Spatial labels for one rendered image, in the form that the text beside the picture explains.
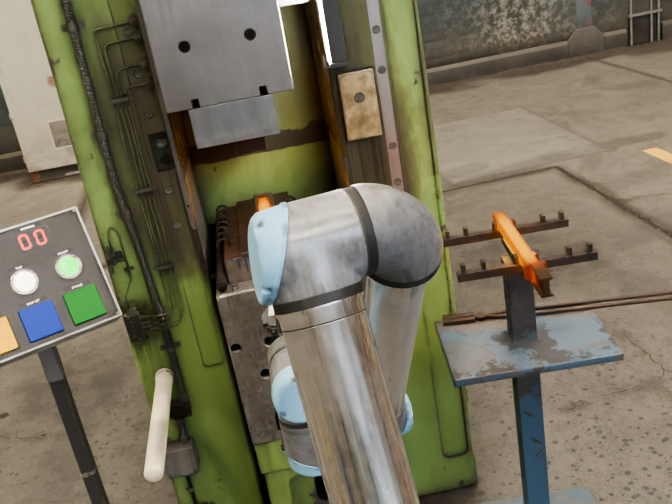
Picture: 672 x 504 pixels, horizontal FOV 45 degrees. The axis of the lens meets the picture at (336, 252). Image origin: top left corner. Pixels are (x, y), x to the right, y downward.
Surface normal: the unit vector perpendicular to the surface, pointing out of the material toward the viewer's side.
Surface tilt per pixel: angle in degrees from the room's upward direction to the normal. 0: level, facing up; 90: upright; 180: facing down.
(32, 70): 90
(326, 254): 74
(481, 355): 0
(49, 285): 60
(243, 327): 90
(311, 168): 90
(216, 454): 90
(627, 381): 0
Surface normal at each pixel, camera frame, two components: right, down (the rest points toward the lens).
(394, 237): 0.48, 0.22
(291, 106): 0.14, 0.36
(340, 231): 0.20, -0.12
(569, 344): -0.16, -0.91
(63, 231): 0.39, -0.25
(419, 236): 0.68, 0.11
